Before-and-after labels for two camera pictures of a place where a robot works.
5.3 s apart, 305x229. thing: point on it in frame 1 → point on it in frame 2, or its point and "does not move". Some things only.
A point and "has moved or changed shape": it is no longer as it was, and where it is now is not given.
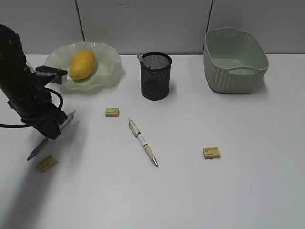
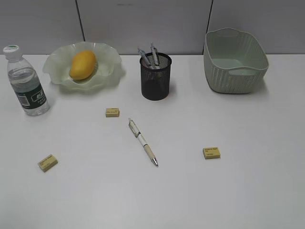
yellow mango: [82, 64] does not move
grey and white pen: [45, 141] → [155, 53]
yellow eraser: [47, 162] does not move
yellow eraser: [112, 112] does not move
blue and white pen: [141, 59] has moved or changed shape
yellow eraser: [211, 153] does not move
